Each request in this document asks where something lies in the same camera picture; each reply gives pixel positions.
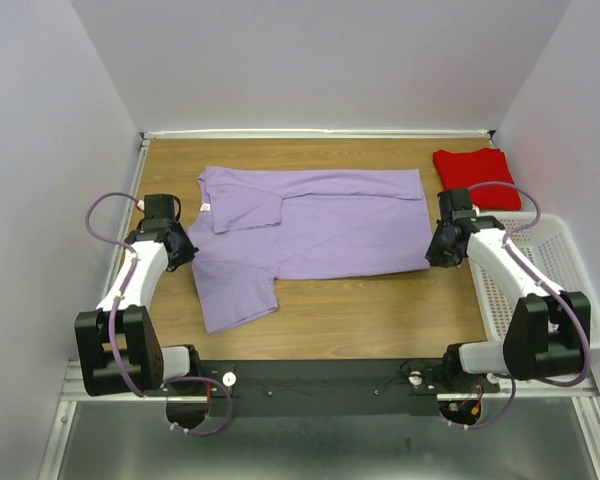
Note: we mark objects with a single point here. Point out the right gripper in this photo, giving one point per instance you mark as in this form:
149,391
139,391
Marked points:
435,257

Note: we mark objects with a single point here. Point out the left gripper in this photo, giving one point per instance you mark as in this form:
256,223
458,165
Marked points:
188,252

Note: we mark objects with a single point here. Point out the purple t-shirt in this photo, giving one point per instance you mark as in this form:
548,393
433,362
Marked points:
257,227

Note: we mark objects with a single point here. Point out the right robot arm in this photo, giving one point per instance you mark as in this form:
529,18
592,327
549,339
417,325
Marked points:
548,337

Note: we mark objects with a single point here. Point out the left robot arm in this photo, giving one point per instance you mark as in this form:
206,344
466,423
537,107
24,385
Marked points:
117,344

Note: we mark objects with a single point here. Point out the folded red t-shirt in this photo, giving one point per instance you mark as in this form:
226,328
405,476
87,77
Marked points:
463,170

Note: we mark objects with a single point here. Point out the white plastic basket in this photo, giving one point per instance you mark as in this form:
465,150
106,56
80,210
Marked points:
550,247

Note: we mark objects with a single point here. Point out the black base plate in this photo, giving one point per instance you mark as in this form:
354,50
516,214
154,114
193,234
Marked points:
308,388

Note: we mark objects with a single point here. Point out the aluminium frame rail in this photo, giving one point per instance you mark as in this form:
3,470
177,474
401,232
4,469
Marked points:
557,386

